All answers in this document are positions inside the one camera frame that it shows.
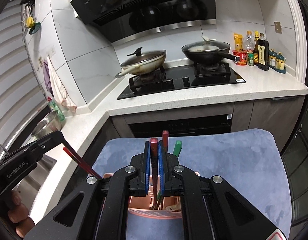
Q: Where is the yellow hanging brush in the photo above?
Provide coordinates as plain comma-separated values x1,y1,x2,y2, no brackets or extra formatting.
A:
25,16,35,28

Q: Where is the pink perforated utensil holder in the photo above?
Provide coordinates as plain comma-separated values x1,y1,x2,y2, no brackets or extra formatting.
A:
102,171,201,219

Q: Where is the dark green chopstick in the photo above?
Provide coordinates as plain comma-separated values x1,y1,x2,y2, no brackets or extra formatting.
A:
173,140,182,157

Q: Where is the green spice jar rack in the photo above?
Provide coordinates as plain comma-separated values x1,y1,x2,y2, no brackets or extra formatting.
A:
268,49,286,74

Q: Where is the person's left hand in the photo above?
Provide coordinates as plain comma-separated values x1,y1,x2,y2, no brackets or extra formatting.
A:
7,190,35,238

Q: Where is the green dish soap bottle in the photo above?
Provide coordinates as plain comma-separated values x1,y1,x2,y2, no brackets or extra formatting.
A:
47,97,65,121

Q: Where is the white ceramic soup spoon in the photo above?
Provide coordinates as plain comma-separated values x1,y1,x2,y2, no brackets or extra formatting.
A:
165,202,181,212

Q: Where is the white hanging towel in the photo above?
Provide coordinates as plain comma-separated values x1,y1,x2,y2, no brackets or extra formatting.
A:
47,56,77,113

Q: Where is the small green-capped jar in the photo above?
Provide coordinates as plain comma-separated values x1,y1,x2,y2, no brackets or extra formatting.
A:
248,53,254,66

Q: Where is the dark purple chopstick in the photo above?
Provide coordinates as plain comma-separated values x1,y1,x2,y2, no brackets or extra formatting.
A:
163,131,169,153

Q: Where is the yellow snack packet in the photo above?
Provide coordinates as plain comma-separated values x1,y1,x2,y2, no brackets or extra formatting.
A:
234,33,243,51

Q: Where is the blue-grey table cloth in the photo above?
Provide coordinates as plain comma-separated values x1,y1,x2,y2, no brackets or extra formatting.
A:
91,128,293,240

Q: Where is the purple hanging cloth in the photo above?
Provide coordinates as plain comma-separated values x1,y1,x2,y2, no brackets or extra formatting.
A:
42,60,53,96

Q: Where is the brass wall switch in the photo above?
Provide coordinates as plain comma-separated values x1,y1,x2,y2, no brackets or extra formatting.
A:
274,21,283,34

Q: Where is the bright red chopstick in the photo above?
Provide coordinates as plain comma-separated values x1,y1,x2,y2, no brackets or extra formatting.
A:
63,147,102,179

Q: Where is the black frying pan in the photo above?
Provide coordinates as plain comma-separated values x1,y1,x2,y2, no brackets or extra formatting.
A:
182,36,241,64

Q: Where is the beige wok with glass lid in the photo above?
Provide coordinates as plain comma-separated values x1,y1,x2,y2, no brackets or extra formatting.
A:
115,47,166,79

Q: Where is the clear plastic oil bottle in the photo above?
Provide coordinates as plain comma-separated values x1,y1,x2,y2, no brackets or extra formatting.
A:
243,30,255,53

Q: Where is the maroon chopstick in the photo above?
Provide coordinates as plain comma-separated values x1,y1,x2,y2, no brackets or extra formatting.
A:
149,138,158,209

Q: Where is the stainless steel bowl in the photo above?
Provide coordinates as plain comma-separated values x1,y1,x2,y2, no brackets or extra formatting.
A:
31,111,62,139

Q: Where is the black gas hob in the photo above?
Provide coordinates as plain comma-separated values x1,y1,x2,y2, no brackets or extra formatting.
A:
117,62,246,100

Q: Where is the wall utensil hook rack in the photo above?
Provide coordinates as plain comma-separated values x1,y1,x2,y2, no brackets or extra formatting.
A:
19,0,36,7

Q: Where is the yellow-capped sauce bottle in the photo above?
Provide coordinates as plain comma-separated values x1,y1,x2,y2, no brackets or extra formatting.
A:
253,30,259,66

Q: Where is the stainless steel sink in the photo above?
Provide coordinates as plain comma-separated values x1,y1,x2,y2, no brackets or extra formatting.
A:
14,155,57,210

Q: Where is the red instant noodle cup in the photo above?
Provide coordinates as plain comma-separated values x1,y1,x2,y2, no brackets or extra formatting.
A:
233,50,248,66

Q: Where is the dark soy sauce bottle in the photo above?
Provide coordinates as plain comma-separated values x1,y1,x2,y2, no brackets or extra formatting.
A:
257,33,269,71

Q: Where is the teal hanging strainer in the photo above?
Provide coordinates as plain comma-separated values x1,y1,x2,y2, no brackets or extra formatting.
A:
29,22,42,35

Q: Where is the black range hood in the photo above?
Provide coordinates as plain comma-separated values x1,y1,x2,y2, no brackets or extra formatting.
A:
71,0,216,44

